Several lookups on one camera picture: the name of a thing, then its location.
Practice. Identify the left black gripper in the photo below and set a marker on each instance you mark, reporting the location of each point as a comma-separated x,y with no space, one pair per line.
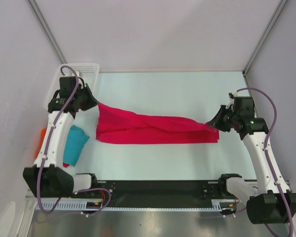
92,101

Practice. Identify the pink t shirt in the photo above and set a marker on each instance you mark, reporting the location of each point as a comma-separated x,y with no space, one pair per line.
66,165
117,126

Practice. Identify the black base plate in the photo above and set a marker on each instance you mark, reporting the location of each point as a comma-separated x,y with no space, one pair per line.
166,194

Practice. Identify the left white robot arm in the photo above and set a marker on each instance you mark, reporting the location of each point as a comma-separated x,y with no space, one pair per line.
47,177

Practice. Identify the teal t shirt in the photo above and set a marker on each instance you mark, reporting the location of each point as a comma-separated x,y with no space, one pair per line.
76,140

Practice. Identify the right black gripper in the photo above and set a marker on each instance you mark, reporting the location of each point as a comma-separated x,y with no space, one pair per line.
216,122

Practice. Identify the white cable duct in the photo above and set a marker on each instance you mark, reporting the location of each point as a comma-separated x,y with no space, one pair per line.
91,206

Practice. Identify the orange t shirt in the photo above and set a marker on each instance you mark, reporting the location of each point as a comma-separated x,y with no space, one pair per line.
42,135

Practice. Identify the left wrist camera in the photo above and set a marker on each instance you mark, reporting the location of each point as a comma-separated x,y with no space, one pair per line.
75,73

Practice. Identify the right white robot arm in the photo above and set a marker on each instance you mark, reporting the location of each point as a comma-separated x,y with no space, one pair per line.
271,202

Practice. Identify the white plastic basket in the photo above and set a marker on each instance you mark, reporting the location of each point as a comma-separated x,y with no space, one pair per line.
89,73

